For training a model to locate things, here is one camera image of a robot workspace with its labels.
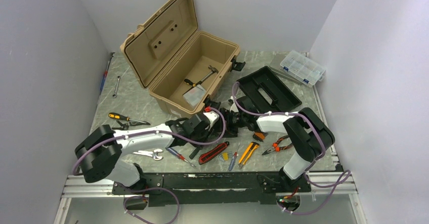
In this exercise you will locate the large black-handled hammer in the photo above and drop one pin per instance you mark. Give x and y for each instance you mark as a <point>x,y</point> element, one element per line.
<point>213,70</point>

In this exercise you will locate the yellow handled screwdriver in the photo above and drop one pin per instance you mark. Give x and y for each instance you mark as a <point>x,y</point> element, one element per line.
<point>118,116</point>

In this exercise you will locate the grey flat case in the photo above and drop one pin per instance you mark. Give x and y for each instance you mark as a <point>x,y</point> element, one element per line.
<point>276,68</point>

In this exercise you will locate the small clear screw box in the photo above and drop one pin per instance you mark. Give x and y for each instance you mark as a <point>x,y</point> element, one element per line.
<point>194,95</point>

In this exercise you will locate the orange black utility knife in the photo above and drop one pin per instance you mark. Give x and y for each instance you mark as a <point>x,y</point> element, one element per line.
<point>248,153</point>

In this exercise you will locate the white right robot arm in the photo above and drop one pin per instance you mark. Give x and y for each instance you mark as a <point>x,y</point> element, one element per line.
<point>308,134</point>

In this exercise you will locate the small ratchet ring wrench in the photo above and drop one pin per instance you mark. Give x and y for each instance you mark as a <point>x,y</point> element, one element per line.
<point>116,87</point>

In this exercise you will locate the tan plastic toolbox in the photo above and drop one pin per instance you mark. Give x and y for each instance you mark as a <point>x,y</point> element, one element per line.
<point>170,47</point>

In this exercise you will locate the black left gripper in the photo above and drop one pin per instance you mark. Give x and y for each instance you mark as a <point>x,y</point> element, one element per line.
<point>206,135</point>

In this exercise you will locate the small claw hammer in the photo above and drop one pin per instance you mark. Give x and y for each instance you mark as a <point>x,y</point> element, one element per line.
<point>195,152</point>

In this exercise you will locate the silver combination wrench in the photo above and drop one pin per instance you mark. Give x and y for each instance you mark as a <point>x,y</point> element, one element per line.
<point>152,154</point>

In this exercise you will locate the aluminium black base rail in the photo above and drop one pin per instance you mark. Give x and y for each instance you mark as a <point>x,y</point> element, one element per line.
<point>202,188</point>

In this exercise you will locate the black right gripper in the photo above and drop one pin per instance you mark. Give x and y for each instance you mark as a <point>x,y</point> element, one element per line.
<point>229,131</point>

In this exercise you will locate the red black utility knife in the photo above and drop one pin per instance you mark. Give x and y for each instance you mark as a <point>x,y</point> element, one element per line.
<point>208,156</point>

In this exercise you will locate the black handled cutters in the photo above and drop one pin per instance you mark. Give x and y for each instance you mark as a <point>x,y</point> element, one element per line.
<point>122,126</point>

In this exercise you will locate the blue red tool at wall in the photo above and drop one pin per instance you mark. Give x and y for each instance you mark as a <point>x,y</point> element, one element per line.
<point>104,76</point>

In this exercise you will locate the clear compartment organizer box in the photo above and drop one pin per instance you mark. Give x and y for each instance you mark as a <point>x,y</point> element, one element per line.
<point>302,68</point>

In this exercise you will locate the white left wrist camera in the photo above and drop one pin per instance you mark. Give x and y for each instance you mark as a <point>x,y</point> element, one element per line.
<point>212,117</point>

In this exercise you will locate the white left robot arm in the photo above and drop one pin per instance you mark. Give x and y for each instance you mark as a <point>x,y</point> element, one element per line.
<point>99,155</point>

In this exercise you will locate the orange handled pliers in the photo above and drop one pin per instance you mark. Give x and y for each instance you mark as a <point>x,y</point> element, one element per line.
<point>276,147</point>

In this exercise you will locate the black tool tray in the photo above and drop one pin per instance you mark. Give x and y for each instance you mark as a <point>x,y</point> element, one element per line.
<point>267,92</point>

